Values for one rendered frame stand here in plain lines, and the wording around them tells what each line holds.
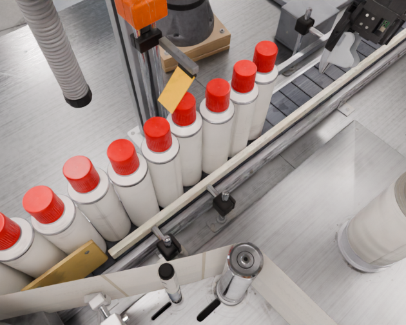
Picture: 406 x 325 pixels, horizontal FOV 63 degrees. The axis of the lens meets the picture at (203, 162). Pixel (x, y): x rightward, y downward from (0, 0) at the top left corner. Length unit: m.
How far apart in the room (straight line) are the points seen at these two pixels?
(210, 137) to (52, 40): 0.25
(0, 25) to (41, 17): 2.26
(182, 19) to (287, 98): 0.29
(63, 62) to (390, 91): 0.72
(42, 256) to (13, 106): 0.47
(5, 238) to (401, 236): 0.45
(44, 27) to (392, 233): 0.45
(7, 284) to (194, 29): 0.61
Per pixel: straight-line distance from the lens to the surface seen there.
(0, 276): 0.47
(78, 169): 0.40
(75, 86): 0.44
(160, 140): 0.41
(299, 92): 0.75
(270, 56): 0.50
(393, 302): 0.61
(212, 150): 0.53
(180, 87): 0.42
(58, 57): 0.40
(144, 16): 0.40
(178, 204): 0.54
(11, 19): 2.65
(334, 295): 0.58
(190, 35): 0.81
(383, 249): 0.52
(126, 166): 0.40
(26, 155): 0.77
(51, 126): 0.79
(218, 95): 0.44
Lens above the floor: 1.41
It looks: 60 degrees down
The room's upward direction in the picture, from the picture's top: 1 degrees clockwise
